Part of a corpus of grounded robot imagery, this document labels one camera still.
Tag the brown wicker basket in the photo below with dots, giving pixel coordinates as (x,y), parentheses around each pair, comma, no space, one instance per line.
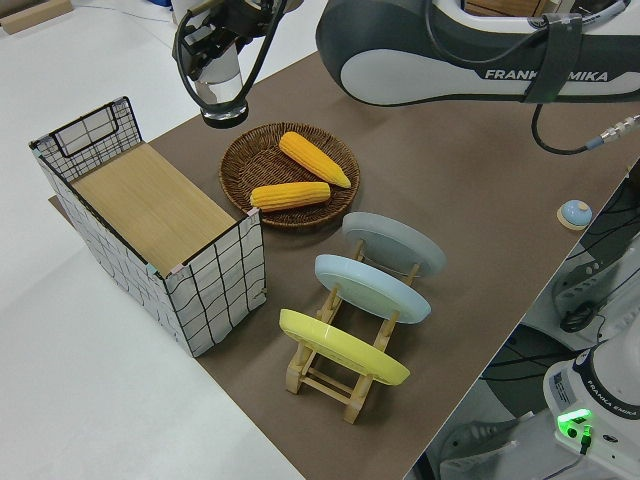
(260,165)

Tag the yellow plate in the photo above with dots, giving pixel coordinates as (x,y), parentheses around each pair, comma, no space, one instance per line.
(340,345)

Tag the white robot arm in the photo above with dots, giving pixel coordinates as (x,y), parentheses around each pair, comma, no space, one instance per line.
(400,45)

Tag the large wooden box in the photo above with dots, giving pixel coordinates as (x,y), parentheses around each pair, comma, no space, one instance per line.
(500,7)

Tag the wooden plate rack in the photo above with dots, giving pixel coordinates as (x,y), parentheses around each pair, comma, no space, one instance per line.
(320,385)

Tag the small blue bell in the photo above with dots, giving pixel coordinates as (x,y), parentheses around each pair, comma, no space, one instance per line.
(575,214)

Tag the yellow corn cob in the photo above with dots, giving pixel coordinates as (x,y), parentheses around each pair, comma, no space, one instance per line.
(290,196)
(315,160)

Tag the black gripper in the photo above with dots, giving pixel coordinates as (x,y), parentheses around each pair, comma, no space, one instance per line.
(240,15)

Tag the brown table mat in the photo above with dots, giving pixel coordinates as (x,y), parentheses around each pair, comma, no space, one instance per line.
(450,175)

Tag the light wooden plank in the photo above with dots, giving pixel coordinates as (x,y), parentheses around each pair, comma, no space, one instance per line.
(35,15)

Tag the grey plate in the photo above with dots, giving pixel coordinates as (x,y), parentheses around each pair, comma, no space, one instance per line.
(395,240)

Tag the light blue plate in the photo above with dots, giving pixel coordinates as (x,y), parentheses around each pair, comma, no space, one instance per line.
(370,287)

